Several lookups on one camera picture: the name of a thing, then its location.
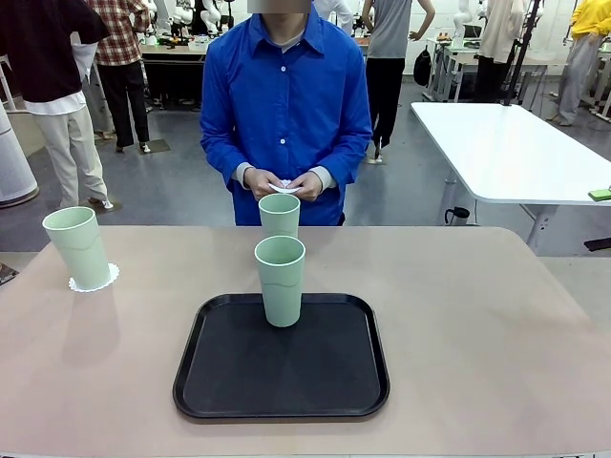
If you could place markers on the pale green plastic cup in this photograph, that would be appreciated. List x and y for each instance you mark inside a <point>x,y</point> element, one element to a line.
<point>279,222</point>
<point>78,253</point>
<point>281,305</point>

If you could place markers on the white scalloped paper coaster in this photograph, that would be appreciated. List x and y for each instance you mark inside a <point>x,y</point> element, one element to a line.
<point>113,274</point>
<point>285,186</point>

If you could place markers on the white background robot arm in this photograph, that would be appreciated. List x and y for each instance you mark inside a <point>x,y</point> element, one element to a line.
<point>460,21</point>

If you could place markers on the person's left forearm blue sleeve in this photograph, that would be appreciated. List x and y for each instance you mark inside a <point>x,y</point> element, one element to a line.
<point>346,164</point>

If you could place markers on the person's right forearm blue sleeve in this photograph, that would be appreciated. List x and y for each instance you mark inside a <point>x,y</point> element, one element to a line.
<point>217,157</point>

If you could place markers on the person's right hand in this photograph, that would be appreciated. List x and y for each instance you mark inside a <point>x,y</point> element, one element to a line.
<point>258,183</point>

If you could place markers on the person's left hand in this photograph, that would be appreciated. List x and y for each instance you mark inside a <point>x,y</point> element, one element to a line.
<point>312,187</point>

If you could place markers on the white table leg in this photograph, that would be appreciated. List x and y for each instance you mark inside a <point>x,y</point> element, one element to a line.
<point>539,229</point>
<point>451,191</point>

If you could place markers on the white table top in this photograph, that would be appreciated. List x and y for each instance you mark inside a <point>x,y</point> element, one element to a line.
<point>501,148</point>

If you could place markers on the white cylindrical air purifier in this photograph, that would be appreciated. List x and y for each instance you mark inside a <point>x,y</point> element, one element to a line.
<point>12,162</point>

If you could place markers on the white background desk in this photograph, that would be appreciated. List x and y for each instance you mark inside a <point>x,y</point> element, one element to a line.
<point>534,62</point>

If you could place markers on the black tripod stand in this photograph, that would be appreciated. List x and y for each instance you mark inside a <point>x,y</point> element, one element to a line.
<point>520,57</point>

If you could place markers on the person in yellow top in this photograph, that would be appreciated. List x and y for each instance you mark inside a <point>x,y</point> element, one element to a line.
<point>589,19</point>

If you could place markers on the figure in beige coat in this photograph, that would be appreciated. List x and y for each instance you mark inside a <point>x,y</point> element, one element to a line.
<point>496,28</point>

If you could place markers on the black hanging bag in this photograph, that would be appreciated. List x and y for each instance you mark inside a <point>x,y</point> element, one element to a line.
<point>422,67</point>

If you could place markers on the figure white top grey trousers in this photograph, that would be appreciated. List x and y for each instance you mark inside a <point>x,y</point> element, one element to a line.
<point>86,62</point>

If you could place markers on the figure dark top beige trousers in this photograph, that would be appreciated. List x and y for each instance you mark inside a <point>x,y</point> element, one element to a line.
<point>43,47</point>

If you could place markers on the dark background desk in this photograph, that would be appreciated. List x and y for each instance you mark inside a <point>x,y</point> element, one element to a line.
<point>176,71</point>

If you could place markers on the person in plaid shirt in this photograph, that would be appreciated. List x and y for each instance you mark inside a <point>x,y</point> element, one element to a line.
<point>119,33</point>

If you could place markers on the figure grey shirt black trousers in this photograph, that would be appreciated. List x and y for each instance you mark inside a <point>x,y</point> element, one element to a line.
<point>389,28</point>

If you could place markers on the black plastic serving tray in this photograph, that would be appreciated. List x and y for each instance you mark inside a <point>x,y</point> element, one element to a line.
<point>286,381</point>

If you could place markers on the person in blue shirt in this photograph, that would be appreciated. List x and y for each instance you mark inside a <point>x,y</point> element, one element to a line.
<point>286,110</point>

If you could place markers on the white background humanoid robot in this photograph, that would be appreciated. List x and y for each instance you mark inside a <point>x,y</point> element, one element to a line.
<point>210,14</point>

